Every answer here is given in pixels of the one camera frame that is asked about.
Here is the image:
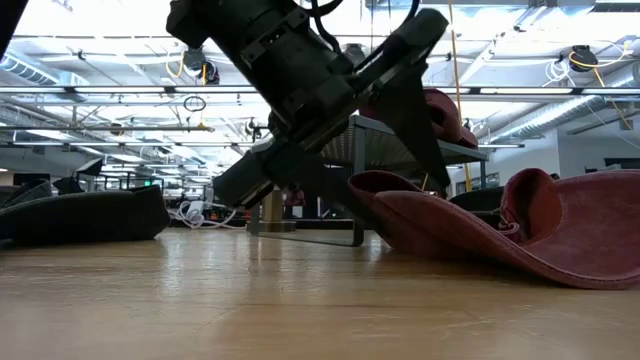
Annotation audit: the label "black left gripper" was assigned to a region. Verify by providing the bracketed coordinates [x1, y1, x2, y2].
[212, 7, 453, 234]

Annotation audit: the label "black ceiling cable reel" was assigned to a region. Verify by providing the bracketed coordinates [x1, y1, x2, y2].
[180, 46, 222, 86]
[568, 45, 599, 74]
[343, 43, 368, 66]

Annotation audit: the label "maroon baseball cap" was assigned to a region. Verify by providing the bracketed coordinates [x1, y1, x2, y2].
[358, 88, 480, 150]
[348, 168, 640, 291]

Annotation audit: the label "silver ventilation duct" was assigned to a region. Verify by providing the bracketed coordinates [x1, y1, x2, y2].
[489, 64, 640, 145]

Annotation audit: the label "white-topped round post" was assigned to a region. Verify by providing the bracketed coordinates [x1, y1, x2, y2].
[245, 187, 297, 234]

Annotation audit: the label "yellow hanging power cord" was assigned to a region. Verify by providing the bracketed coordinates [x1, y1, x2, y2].
[446, 0, 474, 194]

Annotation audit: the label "white coiled cable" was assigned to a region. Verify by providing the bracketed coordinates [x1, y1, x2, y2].
[167, 199, 240, 232]

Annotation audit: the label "grey perforated metal rack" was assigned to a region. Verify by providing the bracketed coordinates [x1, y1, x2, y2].
[248, 114, 490, 249]

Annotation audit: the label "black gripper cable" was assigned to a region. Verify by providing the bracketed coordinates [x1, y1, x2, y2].
[308, 0, 346, 54]

